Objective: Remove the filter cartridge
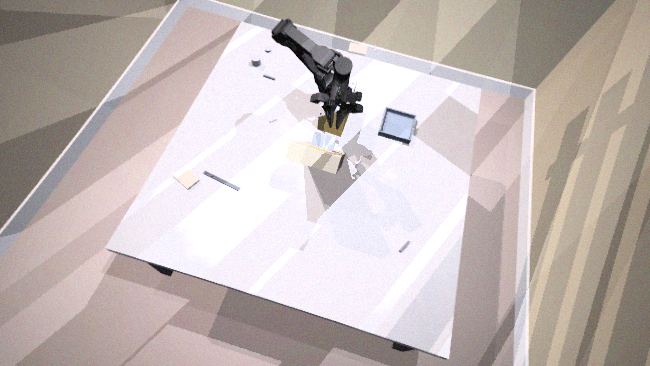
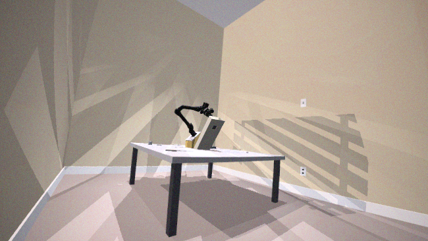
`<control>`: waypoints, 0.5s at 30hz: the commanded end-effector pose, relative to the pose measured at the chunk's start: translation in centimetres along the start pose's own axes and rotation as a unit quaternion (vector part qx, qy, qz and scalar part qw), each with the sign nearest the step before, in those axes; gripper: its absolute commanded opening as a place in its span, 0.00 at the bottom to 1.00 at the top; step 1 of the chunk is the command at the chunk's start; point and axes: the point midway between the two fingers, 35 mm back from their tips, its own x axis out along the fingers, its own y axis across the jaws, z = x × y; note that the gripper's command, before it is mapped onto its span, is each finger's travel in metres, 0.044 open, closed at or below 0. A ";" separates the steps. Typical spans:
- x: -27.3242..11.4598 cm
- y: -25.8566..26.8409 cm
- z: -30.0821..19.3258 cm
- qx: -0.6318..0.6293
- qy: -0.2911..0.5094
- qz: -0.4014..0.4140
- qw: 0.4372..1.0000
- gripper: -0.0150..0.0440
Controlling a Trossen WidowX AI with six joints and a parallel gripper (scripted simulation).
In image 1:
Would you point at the grey flat bar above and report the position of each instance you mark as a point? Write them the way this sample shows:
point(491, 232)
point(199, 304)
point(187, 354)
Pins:
point(221, 180)

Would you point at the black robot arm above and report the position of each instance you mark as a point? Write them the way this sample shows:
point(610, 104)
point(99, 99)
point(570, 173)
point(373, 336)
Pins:
point(320, 60)

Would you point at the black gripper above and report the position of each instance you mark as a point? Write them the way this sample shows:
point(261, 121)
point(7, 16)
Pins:
point(330, 104)

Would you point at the small grey cylinder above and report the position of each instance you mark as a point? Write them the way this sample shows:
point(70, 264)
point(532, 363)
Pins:
point(256, 60)

